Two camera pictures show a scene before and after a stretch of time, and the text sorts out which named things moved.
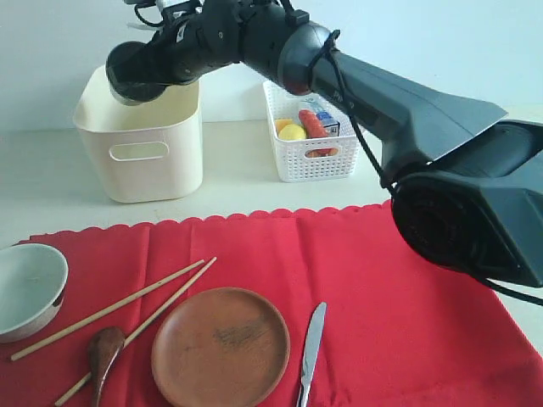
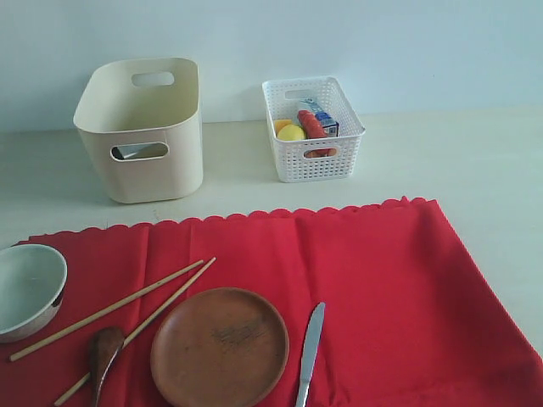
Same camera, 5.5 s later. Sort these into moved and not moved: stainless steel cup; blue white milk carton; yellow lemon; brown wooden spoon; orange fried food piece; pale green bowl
Moved: stainless steel cup; blue white milk carton
Not moved: yellow lemon; pale green bowl; orange fried food piece; brown wooden spoon
